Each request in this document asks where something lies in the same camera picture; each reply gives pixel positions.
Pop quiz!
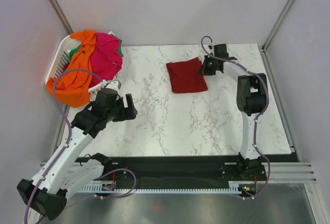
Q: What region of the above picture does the dark red t shirt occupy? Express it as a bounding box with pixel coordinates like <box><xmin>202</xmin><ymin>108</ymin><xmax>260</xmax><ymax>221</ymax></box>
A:
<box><xmin>166</xmin><ymin>57</ymin><xmax>208</xmax><ymax>94</ymax></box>

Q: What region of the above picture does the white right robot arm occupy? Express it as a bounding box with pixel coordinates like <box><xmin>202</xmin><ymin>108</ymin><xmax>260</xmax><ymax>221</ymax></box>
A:
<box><xmin>198</xmin><ymin>55</ymin><xmax>269</xmax><ymax>160</ymax></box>

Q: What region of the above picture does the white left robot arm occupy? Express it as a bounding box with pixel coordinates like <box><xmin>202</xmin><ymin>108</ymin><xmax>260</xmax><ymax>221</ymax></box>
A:
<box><xmin>17</xmin><ymin>88</ymin><xmax>138</xmax><ymax>220</ymax></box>

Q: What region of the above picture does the orange t shirt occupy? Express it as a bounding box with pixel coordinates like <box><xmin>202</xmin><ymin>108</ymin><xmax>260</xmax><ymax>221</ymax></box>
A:
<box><xmin>46</xmin><ymin>30</ymin><xmax>96</xmax><ymax>108</ymax></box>

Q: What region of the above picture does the pink t shirt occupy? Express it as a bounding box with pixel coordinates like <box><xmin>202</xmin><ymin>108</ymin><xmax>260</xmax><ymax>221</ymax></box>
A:
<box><xmin>90</xmin><ymin>32</ymin><xmax>123</xmax><ymax>80</ymax></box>

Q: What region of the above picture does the green t shirt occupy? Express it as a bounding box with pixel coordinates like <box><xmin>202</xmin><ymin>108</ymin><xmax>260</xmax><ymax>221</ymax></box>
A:
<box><xmin>69</xmin><ymin>39</ymin><xmax>124</xmax><ymax>60</ymax></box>

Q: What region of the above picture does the white plastic laundry basket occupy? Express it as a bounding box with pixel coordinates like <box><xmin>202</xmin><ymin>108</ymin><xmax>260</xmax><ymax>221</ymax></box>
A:
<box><xmin>46</xmin><ymin>30</ymin><xmax>123</xmax><ymax>108</ymax></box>

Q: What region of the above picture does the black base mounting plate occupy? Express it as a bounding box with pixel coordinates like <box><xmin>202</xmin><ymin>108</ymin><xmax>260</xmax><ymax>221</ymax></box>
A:
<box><xmin>74</xmin><ymin>154</ymin><xmax>300</xmax><ymax>190</ymax></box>

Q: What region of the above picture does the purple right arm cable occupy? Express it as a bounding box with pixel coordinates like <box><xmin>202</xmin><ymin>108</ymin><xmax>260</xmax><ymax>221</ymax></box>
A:
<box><xmin>201</xmin><ymin>35</ymin><xmax>271</xmax><ymax>163</ymax></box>

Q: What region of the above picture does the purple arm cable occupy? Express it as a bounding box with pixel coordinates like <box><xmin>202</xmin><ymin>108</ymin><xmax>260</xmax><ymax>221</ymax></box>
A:
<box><xmin>201</xmin><ymin>35</ymin><xmax>271</xmax><ymax>163</ymax></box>
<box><xmin>23</xmin><ymin>68</ymin><xmax>109</xmax><ymax>222</ymax></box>

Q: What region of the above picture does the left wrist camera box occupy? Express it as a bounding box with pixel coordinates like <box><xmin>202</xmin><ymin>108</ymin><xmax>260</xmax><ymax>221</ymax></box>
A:
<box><xmin>102</xmin><ymin>80</ymin><xmax>122</xmax><ymax>95</ymax></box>

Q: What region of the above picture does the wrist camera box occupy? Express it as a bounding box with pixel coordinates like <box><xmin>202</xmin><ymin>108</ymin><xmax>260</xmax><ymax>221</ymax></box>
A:
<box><xmin>102</xmin><ymin>80</ymin><xmax>122</xmax><ymax>95</ymax></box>
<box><xmin>213</xmin><ymin>44</ymin><xmax>237</xmax><ymax>60</ymax></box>

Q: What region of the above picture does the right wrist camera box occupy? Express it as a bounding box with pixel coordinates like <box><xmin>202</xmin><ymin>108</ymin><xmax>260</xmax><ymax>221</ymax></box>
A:
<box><xmin>213</xmin><ymin>44</ymin><xmax>237</xmax><ymax>60</ymax></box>

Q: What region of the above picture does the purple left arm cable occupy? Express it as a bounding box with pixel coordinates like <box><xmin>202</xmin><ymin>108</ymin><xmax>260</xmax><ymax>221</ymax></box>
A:
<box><xmin>23</xmin><ymin>68</ymin><xmax>109</xmax><ymax>222</ymax></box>

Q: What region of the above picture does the white slotted cable duct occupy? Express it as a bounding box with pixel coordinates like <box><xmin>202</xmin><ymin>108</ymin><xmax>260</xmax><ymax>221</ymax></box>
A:
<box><xmin>77</xmin><ymin>180</ymin><xmax>266</xmax><ymax>194</ymax></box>

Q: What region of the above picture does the right vertical aluminium post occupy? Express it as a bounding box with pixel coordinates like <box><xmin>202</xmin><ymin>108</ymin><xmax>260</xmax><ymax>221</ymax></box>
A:
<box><xmin>260</xmin><ymin>0</ymin><xmax>296</xmax><ymax>54</ymax></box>

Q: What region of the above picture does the vertical aluminium post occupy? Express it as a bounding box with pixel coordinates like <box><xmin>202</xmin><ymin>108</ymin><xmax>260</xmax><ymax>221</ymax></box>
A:
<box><xmin>260</xmin><ymin>0</ymin><xmax>296</xmax><ymax>54</ymax></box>
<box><xmin>48</xmin><ymin>0</ymin><xmax>73</xmax><ymax>34</ymax></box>

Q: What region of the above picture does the aluminium frame rail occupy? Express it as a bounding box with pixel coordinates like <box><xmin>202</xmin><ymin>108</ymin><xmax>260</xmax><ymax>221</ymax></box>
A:
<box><xmin>269</xmin><ymin>162</ymin><xmax>317</xmax><ymax>184</ymax></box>

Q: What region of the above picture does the left vertical aluminium post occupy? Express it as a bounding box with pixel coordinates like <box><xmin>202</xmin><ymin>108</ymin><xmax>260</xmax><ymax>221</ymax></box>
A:
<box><xmin>48</xmin><ymin>0</ymin><xmax>73</xmax><ymax>34</ymax></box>

